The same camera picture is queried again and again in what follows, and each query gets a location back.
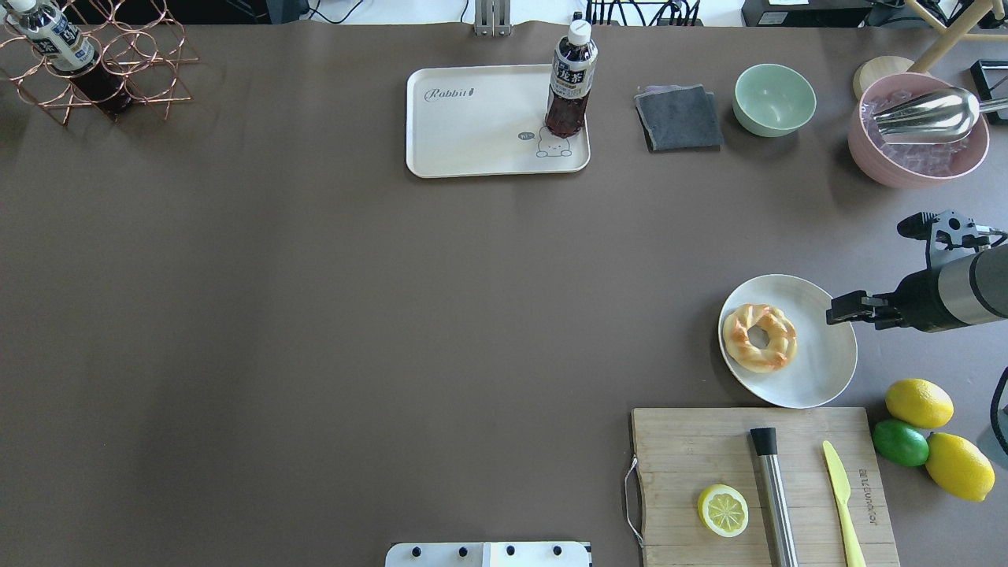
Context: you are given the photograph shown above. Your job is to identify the yellow plastic knife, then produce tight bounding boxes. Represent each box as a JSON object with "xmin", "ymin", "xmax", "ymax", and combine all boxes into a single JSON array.
[{"xmin": 822, "ymin": 440, "xmax": 867, "ymax": 567}]

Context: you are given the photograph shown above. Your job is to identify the pink bowl with ice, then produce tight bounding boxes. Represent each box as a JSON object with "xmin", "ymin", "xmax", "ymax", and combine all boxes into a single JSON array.
[{"xmin": 847, "ymin": 74, "xmax": 989, "ymax": 189}]

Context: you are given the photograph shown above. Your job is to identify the round wooden stand base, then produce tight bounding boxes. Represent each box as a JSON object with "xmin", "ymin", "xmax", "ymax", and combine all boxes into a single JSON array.
[{"xmin": 852, "ymin": 55, "xmax": 919, "ymax": 100}]

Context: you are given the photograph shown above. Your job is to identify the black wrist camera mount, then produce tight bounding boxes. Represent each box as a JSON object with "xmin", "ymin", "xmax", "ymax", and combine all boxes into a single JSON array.
[{"xmin": 897, "ymin": 209, "xmax": 1007, "ymax": 272}]

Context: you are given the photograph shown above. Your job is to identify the green bowl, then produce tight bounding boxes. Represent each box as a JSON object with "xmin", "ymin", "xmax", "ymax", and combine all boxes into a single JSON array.
[{"xmin": 733, "ymin": 62, "xmax": 817, "ymax": 137}]

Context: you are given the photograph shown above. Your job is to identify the green lime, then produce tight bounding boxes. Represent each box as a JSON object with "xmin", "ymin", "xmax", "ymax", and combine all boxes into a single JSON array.
[{"xmin": 872, "ymin": 419, "xmax": 930, "ymax": 468}]

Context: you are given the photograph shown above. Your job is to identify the yellow lemon lower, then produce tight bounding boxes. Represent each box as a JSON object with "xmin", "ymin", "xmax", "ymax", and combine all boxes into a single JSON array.
[{"xmin": 925, "ymin": 433, "xmax": 996, "ymax": 502}]

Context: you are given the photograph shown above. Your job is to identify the dark tea bottle on tray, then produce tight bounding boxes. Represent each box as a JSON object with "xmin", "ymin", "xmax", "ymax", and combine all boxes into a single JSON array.
[{"xmin": 544, "ymin": 17, "xmax": 599, "ymax": 139}]

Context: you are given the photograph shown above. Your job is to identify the metal ice scoop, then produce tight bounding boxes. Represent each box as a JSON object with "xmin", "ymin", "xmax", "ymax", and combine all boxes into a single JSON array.
[{"xmin": 873, "ymin": 87, "xmax": 1007, "ymax": 144}]

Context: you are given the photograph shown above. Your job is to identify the cream rabbit tray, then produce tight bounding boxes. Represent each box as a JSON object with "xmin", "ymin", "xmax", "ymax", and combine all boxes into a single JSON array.
[{"xmin": 406, "ymin": 64, "xmax": 591, "ymax": 177}]

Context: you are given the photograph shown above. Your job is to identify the wooden cutting board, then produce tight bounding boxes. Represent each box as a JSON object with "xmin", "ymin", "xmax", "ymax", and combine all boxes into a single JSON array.
[{"xmin": 632, "ymin": 408, "xmax": 900, "ymax": 566}]

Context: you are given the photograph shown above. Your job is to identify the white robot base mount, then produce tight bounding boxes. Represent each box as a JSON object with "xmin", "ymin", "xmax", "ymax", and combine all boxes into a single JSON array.
[{"xmin": 384, "ymin": 539, "xmax": 593, "ymax": 566}]

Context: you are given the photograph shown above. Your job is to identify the copper wire bottle rack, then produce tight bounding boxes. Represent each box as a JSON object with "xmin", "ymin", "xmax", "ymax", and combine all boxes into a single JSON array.
[{"xmin": 2, "ymin": 1, "xmax": 199, "ymax": 126}]

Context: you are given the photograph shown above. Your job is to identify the steel muddler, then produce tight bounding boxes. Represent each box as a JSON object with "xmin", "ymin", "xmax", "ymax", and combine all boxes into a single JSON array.
[{"xmin": 750, "ymin": 427, "xmax": 799, "ymax": 566}]

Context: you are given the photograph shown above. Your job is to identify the grey folded cloth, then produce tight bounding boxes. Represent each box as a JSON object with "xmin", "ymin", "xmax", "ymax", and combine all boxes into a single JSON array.
[{"xmin": 634, "ymin": 85, "xmax": 724, "ymax": 152}]

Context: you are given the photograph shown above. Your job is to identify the yellow lemon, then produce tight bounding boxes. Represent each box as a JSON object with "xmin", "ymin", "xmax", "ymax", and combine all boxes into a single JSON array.
[
  {"xmin": 925, "ymin": 433, "xmax": 996, "ymax": 502},
  {"xmin": 884, "ymin": 378, "xmax": 954, "ymax": 428}
]

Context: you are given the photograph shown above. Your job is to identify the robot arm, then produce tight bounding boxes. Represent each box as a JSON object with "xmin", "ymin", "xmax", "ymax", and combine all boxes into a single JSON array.
[{"xmin": 825, "ymin": 245, "xmax": 1007, "ymax": 332}]

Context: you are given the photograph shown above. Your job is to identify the white plate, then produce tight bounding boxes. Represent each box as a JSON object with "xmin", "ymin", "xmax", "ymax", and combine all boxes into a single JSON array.
[{"xmin": 720, "ymin": 274, "xmax": 858, "ymax": 409}]

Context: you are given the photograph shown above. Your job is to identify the half lemon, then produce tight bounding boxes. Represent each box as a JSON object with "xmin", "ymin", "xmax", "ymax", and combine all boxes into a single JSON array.
[{"xmin": 698, "ymin": 484, "xmax": 749, "ymax": 538}]

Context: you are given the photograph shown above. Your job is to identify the braided donut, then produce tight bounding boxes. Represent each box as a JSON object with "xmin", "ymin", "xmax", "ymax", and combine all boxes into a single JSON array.
[{"xmin": 721, "ymin": 304, "xmax": 799, "ymax": 373}]

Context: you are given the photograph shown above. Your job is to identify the tea bottle in rack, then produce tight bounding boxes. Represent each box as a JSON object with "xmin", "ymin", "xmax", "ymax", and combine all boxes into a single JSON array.
[{"xmin": 4, "ymin": 1, "xmax": 134, "ymax": 117}]

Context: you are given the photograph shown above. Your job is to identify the yellow lemon upper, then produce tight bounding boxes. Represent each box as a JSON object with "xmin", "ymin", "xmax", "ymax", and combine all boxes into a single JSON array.
[{"xmin": 884, "ymin": 378, "xmax": 954, "ymax": 428}]

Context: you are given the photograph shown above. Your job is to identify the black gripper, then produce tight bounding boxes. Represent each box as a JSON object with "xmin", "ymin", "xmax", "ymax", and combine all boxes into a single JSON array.
[{"xmin": 827, "ymin": 269, "xmax": 946, "ymax": 332}]

